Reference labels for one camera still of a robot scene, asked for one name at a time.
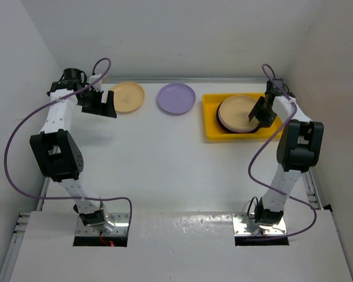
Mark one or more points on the dark rimmed plate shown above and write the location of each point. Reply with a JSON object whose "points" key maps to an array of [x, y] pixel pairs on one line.
{"points": [[223, 127]]}

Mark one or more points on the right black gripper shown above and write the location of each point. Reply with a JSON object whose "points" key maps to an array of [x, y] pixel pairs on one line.
{"points": [[267, 121]]}

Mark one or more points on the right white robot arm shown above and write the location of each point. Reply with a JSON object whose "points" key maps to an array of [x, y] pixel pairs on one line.
{"points": [[298, 148]]}

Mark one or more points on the yellow plastic bin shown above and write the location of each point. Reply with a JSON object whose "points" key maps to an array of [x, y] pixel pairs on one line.
{"points": [[214, 132]]}

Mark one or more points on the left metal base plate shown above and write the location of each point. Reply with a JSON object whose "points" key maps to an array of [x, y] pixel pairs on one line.
{"points": [[116, 225]]}

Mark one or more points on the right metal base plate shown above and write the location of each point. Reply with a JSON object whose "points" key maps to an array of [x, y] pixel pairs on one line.
{"points": [[245, 227]]}

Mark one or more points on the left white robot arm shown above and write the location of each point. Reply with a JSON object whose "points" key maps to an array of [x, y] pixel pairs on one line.
{"points": [[57, 154]]}

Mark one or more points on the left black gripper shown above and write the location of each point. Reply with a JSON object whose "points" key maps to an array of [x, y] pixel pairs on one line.
{"points": [[102, 108]]}

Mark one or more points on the cream plate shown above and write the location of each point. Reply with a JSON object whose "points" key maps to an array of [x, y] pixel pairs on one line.
{"points": [[238, 124]]}

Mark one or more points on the metal base plate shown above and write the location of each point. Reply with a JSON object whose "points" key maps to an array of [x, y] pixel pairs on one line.
{"points": [[245, 227], [116, 225]]}

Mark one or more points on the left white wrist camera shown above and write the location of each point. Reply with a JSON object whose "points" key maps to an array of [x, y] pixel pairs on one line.
{"points": [[95, 81]]}

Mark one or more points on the orange plate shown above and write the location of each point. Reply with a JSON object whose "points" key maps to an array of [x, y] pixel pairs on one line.
{"points": [[236, 105], [128, 97]]}

